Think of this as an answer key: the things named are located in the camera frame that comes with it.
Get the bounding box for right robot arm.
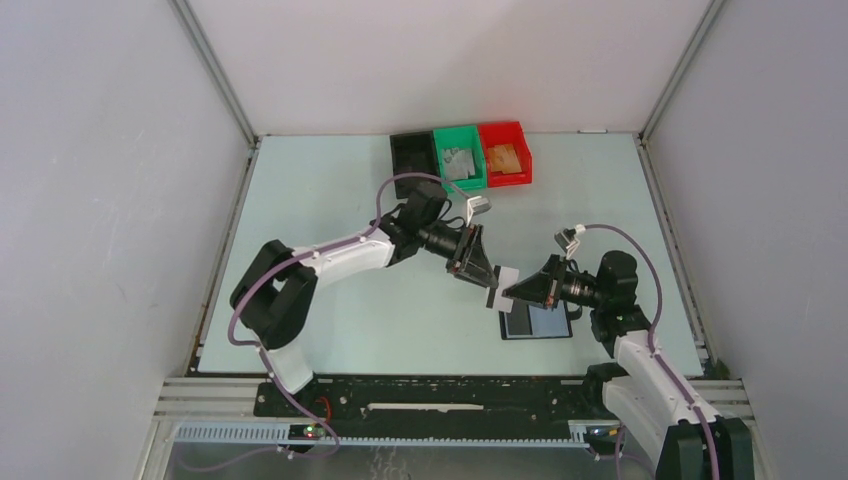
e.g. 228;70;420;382
498;250;755;479

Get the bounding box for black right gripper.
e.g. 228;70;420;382
503;254;607;310

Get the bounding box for red storage bin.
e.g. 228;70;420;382
477;121;533;188

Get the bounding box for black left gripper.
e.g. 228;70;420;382
418;223;498;292

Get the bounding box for silver credit card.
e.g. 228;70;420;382
486;265;520;313

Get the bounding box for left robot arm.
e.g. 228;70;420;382
228;208;498;417

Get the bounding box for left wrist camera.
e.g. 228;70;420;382
463;196;492;225

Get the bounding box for orange cards in red bin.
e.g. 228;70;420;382
487;144;522;175

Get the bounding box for green storage bin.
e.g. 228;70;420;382
433;125;488;191

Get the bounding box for black leather card holder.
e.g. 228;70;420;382
499;303;573;340

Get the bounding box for black storage bin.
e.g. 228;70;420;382
389;130;439;200

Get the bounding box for aluminium frame rail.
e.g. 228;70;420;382
153;376;757;449

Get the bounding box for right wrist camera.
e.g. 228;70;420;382
554;224;586;260

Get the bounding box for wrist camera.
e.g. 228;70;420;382
554;224;586;260
463;196;492;225

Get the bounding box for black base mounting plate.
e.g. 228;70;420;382
253;375;615;441

